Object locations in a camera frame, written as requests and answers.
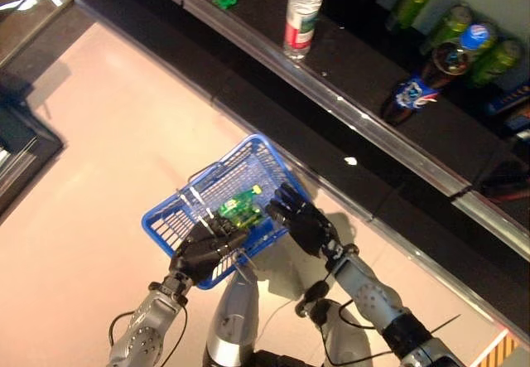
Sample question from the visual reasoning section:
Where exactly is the clear water bottle red cap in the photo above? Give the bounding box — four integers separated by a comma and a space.
282, 0, 326, 61

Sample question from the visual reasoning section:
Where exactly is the black cabinet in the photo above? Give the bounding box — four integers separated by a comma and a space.
0, 68, 66, 219

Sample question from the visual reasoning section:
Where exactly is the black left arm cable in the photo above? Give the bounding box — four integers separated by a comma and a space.
108, 296, 188, 347

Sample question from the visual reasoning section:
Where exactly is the yellow green drink bottle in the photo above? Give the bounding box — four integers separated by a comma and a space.
387, 0, 435, 32
467, 37, 523, 89
420, 4, 474, 56

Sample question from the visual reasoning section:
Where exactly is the silver robot leg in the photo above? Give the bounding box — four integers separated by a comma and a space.
202, 269, 260, 367
294, 279, 373, 367

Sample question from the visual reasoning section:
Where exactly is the silver robot left leg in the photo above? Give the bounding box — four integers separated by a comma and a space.
202, 269, 260, 367

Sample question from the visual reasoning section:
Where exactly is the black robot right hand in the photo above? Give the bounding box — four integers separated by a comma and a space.
264, 182, 345, 271

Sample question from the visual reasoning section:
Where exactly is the blue drink pack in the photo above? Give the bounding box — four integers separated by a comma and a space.
486, 87, 530, 115

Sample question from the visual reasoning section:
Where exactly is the Pepsi cola bottle blue cap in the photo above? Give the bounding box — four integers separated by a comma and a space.
379, 22, 498, 127

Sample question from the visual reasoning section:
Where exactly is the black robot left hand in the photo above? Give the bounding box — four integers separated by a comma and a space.
168, 213, 249, 285

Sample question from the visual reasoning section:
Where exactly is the silver robot right leg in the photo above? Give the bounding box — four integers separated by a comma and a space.
294, 279, 373, 367

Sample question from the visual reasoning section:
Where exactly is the blue plastic shopping basket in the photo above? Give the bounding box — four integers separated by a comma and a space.
141, 133, 312, 292

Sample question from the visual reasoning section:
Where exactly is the glossy dark side counter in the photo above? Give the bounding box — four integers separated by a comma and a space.
0, 0, 104, 68

